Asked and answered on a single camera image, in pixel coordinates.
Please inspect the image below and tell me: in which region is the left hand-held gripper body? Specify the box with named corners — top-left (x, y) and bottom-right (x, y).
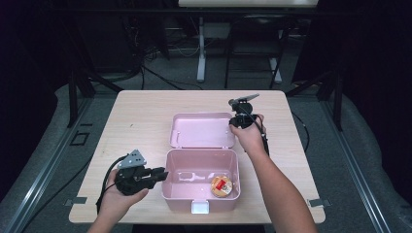
top-left (114, 149), bottom-right (157, 197)

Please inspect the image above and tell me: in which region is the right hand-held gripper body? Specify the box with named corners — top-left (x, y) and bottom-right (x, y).
top-left (228, 93), bottom-right (261, 130)

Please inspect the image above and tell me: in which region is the pink plastic storage box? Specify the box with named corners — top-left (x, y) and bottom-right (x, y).
top-left (160, 112), bottom-right (242, 215)

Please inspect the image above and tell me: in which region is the round orange snack packet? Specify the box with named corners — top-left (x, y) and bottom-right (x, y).
top-left (210, 175), bottom-right (234, 199)

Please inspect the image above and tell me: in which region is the person's right hand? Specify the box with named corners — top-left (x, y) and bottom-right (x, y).
top-left (229, 113), bottom-right (269, 155)

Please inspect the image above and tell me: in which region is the person's left hand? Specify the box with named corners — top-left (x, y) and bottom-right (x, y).
top-left (96, 168), bottom-right (151, 224)

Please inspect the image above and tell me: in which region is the white desk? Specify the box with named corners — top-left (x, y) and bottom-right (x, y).
top-left (178, 0), bottom-right (321, 84)

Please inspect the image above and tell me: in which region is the black chair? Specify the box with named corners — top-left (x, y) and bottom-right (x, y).
top-left (223, 14), bottom-right (288, 90)

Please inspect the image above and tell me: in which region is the black metal stand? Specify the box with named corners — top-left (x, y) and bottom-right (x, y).
top-left (285, 67), bottom-right (345, 132)
top-left (65, 66), bottom-right (124, 129)

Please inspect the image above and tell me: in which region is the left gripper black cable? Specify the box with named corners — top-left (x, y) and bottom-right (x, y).
top-left (95, 154), bottom-right (130, 215)

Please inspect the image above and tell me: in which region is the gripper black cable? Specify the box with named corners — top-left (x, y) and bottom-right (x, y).
top-left (95, 154), bottom-right (130, 215)
top-left (237, 104), bottom-right (271, 157)

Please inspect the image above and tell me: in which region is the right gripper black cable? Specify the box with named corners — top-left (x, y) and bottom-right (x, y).
top-left (237, 104), bottom-right (271, 157)

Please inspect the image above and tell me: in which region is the black floor cable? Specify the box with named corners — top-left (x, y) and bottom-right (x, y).
top-left (291, 111), bottom-right (311, 153)
top-left (139, 63), bottom-right (204, 91)
top-left (21, 154), bottom-right (95, 233)

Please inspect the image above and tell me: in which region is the aluminium floor rail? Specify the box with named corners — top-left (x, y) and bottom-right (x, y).
top-left (2, 96), bottom-right (95, 233)
top-left (320, 99), bottom-right (394, 233)

